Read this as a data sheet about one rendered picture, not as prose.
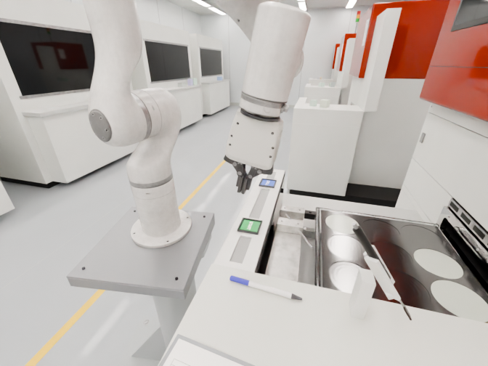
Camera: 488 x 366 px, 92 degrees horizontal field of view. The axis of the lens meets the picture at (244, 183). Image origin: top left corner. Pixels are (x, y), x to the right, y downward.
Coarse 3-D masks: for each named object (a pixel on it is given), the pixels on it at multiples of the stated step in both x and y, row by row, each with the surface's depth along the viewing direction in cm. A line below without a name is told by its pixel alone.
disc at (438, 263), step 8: (416, 256) 61; (424, 256) 61; (432, 256) 61; (440, 256) 61; (448, 256) 61; (424, 264) 59; (432, 264) 59; (440, 264) 59; (448, 264) 59; (456, 264) 59; (432, 272) 56; (440, 272) 56; (448, 272) 56; (456, 272) 56
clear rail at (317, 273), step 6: (318, 210) 80; (318, 216) 77; (318, 222) 74; (318, 228) 71; (318, 234) 69; (318, 246) 64; (318, 252) 62; (318, 258) 60; (318, 264) 58; (318, 270) 57; (318, 276) 55; (318, 282) 53
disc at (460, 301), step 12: (432, 288) 52; (444, 288) 52; (456, 288) 52; (468, 288) 52; (444, 300) 50; (456, 300) 50; (468, 300) 50; (480, 300) 50; (456, 312) 47; (468, 312) 47; (480, 312) 47
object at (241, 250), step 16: (272, 176) 91; (256, 192) 79; (272, 192) 79; (256, 208) 71; (272, 208) 70; (224, 240) 58; (240, 240) 58; (256, 240) 58; (224, 256) 53; (240, 256) 53; (256, 256) 53
